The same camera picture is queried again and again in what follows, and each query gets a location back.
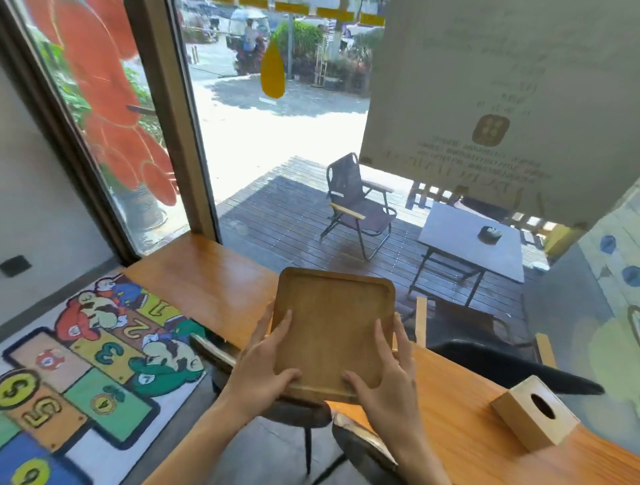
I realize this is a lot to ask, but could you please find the wooden picket fence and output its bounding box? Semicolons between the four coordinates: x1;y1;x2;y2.
405;181;556;235

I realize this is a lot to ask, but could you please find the wooden door frame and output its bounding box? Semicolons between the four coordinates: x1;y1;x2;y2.
123;0;221;243

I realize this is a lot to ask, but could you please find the cartoon floor mat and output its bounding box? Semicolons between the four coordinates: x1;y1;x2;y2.
0;272;209;485

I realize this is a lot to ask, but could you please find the brown folding chair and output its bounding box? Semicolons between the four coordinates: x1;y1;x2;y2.
402;295;559;370

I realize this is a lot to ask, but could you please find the person's right forearm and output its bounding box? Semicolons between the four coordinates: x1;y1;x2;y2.
392;439;453;485

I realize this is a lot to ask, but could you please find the beige window poster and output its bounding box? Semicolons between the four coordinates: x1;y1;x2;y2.
359;0;640;231

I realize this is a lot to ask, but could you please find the wooden tissue box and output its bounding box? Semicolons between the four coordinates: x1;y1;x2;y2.
491;375;581;453

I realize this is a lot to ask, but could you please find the dark square outdoor table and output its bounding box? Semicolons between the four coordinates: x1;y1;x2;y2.
407;201;526;306

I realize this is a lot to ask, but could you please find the scooter with canopy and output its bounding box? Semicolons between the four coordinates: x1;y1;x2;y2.
227;7;273;76

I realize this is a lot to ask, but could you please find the wooden tray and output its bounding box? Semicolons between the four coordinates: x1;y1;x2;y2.
269;267;397;404

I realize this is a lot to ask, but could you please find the black wall socket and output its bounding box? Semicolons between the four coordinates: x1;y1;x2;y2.
0;255;32;278

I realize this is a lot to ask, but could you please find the tan cushioned stool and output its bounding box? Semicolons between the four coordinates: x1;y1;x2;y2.
331;410;403;485
191;332;335;474

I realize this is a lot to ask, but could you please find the person's left forearm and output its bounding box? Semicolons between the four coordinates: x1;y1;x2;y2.
142;397;251;485

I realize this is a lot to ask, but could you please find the yellow window sticker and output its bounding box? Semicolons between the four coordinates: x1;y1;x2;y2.
259;39;286;99

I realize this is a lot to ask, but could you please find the red window sticker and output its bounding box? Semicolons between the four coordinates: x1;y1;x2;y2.
22;0;180;207

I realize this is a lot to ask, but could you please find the green shrub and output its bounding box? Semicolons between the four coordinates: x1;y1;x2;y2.
272;19;323;61

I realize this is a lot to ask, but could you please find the person's right hand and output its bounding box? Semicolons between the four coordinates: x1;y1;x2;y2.
342;312;427;464

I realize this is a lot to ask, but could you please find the grey folding chair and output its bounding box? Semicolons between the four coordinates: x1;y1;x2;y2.
319;152;399;262

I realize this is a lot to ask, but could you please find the person's left hand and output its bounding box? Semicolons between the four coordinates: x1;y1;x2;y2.
215;304;303;426

